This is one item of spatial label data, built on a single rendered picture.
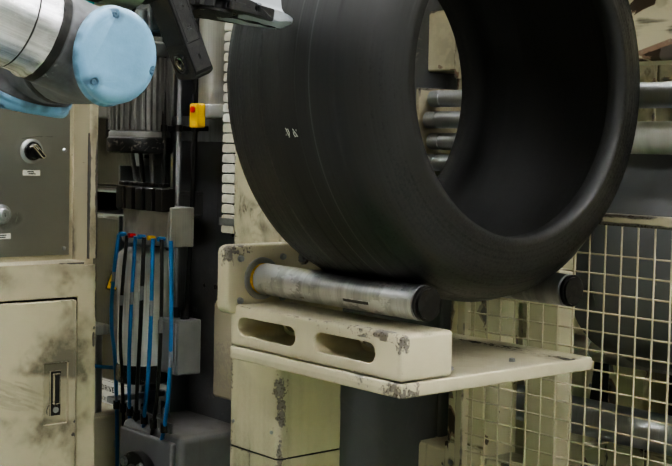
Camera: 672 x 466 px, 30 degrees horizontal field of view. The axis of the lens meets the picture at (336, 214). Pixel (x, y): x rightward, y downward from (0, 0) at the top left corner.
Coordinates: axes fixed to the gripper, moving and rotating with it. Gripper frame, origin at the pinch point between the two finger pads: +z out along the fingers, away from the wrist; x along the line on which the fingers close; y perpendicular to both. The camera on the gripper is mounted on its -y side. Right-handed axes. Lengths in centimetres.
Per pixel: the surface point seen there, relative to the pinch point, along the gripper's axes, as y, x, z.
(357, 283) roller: -30.0, 1.9, 18.3
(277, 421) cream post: -53, 28, 28
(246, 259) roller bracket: -28.8, 24.8, 17.1
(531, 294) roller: -29, -4, 46
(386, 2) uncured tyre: 3.2, -11.4, 6.2
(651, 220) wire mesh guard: -17, -9, 65
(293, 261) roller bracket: -28.5, 24.8, 25.7
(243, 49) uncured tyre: -2.1, 9.7, 1.7
